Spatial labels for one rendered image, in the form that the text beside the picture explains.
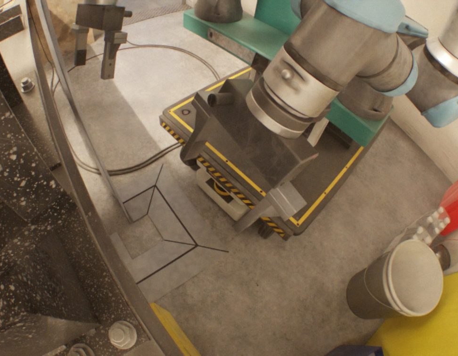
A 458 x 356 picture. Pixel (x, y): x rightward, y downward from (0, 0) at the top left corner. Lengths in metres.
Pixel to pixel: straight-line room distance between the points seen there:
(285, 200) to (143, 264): 0.86
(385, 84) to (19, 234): 0.39
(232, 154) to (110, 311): 0.70
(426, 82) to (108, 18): 0.58
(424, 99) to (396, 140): 1.47
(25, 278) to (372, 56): 0.38
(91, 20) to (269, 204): 0.49
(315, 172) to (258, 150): 0.71
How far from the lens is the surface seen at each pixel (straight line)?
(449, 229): 1.71
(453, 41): 0.48
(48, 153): 0.58
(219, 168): 0.91
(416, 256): 1.17
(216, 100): 0.29
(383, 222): 1.49
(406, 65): 0.34
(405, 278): 1.27
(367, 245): 1.38
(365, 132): 0.63
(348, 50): 0.25
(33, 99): 0.75
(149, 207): 1.19
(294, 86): 0.26
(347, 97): 0.62
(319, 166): 1.02
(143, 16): 2.70
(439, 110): 0.50
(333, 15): 0.25
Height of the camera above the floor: 1.07
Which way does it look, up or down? 57 degrees down
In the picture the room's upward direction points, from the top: 12 degrees clockwise
